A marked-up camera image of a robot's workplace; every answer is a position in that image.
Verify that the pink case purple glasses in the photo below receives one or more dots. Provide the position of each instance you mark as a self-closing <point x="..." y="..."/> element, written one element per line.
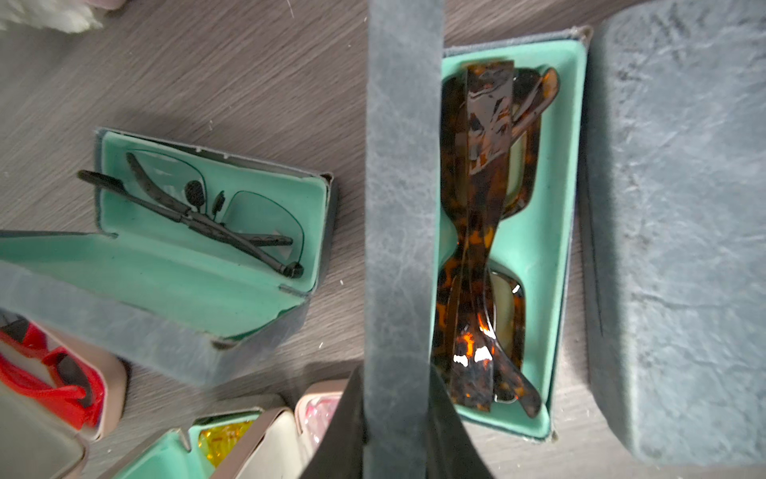
<point x="282" y="441"/>

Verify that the grey case white glasses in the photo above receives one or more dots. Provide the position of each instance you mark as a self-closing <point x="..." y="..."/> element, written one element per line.
<point x="672" y="209"/>

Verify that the empty grey teal case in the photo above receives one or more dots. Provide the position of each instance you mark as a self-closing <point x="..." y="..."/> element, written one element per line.
<point x="202" y="264"/>

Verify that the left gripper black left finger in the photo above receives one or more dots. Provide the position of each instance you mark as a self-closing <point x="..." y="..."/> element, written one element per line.
<point x="340" y="454"/>

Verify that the teal case yellow glasses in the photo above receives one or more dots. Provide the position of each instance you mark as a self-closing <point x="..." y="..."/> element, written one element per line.
<point x="194" y="451"/>

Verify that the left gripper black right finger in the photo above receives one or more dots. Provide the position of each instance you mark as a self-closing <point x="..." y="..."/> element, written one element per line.
<point x="450" y="451"/>

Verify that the grey case black sunglasses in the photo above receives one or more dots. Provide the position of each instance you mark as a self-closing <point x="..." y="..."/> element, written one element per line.
<point x="471" y="159"/>

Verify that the pink case red glasses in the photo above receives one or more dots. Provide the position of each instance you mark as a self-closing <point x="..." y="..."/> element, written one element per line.
<point x="59" y="395"/>

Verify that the white pink plush toy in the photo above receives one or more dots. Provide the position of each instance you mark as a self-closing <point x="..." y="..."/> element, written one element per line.
<point x="68" y="16"/>

